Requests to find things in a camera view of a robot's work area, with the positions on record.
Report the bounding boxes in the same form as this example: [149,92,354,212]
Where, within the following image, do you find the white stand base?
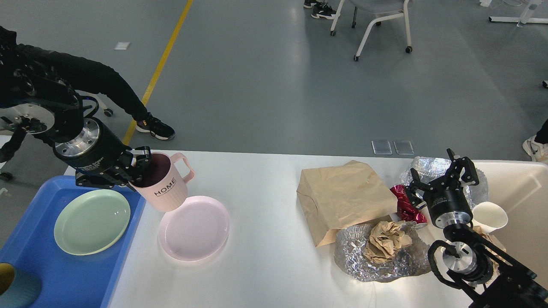
[488,0,548,27]

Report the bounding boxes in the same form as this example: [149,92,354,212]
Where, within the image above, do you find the black sneakers at top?
[303,0,336,20]

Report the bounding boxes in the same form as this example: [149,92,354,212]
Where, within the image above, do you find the light green plate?
[54,189,131,256]

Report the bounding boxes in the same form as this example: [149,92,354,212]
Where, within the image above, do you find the black sneaker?
[136,113,176,140]

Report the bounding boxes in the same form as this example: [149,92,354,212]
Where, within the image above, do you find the seated person in black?
[0,27,149,121]

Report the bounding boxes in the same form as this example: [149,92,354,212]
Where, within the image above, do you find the white sneaker at right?
[522,135,548,164]

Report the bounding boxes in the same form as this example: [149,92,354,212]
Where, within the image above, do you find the back crumpled foil container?
[400,157,489,208]

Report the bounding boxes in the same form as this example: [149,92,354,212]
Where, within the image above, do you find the front crumpled foil tray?
[334,221,431,282]

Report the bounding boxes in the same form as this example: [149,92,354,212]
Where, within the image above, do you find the pink plate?
[158,195,230,262]

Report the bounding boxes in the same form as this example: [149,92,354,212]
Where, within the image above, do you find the brown paper bag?
[296,160,397,247]

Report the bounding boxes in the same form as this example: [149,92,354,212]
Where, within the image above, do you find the crumpled brown paper scrap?
[472,226,506,275]

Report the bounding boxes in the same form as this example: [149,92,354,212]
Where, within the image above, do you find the floor socket cover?
[393,140,414,155]
[371,140,393,155]

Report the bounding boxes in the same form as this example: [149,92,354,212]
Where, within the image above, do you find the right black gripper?
[405,148,480,228]

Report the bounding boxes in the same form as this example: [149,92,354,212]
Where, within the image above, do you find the white side table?
[0,135,12,181]

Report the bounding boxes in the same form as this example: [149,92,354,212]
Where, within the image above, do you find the left floor socket cover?
[371,140,393,155]

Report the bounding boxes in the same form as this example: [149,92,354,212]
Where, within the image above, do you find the blue plastic tray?
[0,175,146,308]

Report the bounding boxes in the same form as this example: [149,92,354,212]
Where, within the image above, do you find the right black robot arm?
[405,149,547,308]

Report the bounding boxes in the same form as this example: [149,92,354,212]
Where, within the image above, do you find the crushed red can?
[390,184,427,230]

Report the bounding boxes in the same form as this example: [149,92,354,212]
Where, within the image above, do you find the white plastic bin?
[474,160,548,288]

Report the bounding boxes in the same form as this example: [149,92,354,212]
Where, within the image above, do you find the dark teal cup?
[0,263,42,308]

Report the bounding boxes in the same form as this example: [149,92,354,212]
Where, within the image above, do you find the white frame office chair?
[348,0,413,61]

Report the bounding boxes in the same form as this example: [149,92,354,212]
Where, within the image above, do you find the right floor socket cover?
[393,140,414,155]

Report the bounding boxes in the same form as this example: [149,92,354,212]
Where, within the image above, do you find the pink HOME mug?
[129,152,195,212]

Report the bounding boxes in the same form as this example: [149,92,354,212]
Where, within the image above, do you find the white paper cup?
[472,201,509,234]

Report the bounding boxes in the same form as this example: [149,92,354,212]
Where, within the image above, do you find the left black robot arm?
[1,43,152,189]

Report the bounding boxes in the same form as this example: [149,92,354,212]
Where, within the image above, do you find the crumpled brown paper ball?
[363,221,412,264]

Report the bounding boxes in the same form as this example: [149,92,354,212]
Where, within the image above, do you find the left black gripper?
[53,117,152,189]

